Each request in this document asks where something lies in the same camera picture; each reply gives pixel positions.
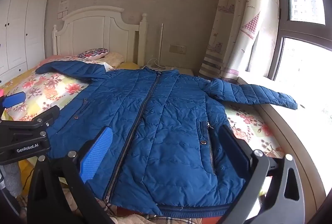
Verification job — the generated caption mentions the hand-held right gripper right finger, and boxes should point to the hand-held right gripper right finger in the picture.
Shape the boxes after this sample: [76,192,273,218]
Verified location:
[215,125,306,224]

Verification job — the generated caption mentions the blue quilted jacket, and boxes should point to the blue quilted jacket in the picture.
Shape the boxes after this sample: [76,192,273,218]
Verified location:
[35,60,298,217]

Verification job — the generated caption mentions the sailboat print curtain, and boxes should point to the sailboat print curtain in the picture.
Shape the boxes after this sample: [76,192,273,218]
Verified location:
[198,0,282,82]

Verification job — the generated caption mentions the person's left forearm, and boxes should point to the person's left forearm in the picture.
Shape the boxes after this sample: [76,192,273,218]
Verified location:
[4,161,23,198]

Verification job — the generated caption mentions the yellow bed sheet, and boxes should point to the yellow bed sheet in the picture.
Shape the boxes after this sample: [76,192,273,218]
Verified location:
[0,61,140,191]

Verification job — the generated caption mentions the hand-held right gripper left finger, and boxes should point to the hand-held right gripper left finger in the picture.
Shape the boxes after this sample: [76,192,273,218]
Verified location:
[27,126,115,224]

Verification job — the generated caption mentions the wall socket panel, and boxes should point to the wall socket panel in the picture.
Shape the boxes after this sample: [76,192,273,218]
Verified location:
[169,44,187,54]

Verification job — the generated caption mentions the round patterned cushion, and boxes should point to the round patterned cushion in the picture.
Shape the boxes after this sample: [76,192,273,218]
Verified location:
[76,48,109,61]

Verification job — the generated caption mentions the pale yellow pillow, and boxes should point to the pale yellow pillow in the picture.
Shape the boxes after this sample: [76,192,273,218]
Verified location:
[102,52,125,68]

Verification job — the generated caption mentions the pink pillow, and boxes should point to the pink pillow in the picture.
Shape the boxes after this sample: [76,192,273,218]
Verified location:
[39,55,78,66]

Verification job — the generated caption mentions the white wooden headboard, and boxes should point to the white wooden headboard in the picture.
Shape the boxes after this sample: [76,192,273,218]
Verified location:
[52,6,148,67]

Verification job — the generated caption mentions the window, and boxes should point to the window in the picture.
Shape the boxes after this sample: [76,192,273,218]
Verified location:
[267,0,332,84]

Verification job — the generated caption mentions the white nightstand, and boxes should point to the white nightstand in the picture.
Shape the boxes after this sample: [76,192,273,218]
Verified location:
[140,65,194,77]

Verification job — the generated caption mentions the white wardrobe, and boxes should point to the white wardrobe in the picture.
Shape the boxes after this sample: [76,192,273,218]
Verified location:
[0,0,54,84]

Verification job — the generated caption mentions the floral blanket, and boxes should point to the floral blanket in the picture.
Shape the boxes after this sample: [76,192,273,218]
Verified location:
[0,55,286,162]

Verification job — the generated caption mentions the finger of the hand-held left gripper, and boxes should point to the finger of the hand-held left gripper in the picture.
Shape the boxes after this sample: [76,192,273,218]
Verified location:
[0,92,26,117]
[31,105,61,128]

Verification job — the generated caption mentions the white pole lamp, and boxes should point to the white pole lamp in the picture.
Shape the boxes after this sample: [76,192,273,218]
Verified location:
[149,23,168,70]

